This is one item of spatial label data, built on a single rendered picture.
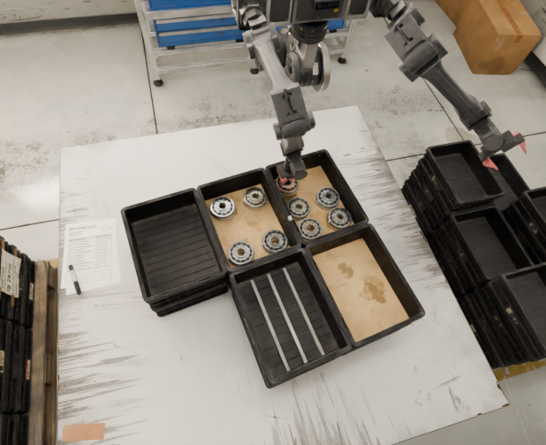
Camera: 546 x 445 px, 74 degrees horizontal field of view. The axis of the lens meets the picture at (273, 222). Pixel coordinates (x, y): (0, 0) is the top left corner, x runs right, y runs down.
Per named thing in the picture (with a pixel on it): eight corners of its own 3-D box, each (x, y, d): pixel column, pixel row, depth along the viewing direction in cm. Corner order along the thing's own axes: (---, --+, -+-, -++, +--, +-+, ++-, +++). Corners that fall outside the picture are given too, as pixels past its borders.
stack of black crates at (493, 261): (423, 240, 231) (450, 214, 202) (464, 231, 237) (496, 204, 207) (453, 299, 214) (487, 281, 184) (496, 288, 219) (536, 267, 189)
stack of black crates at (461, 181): (397, 190, 249) (426, 147, 210) (436, 182, 255) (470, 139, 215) (422, 240, 231) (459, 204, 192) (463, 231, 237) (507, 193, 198)
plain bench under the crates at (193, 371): (107, 216, 240) (59, 147, 179) (331, 176, 269) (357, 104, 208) (124, 508, 168) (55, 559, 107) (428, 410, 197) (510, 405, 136)
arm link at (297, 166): (300, 133, 133) (278, 140, 133) (310, 157, 127) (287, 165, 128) (304, 152, 143) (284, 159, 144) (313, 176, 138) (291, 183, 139)
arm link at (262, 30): (262, 11, 113) (246, 17, 114) (270, 31, 109) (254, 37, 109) (268, 37, 122) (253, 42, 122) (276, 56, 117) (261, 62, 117)
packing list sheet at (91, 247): (61, 225, 159) (60, 224, 158) (116, 215, 163) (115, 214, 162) (60, 296, 144) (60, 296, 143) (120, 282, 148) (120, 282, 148)
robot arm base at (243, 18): (261, 26, 125) (263, -11, 114) (268, 41, 121) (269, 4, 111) (238, 28, 123) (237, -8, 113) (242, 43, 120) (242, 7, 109)
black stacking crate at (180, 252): (128, 223, 149) (120, 209, 139) (198, 202, 156) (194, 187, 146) (152, 312, 133) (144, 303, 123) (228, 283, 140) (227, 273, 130)
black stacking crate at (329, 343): (230, 284, 140) (229, 274, 130) (299, 259, 147) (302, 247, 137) (269, 388, 123) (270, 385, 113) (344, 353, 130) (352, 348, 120)
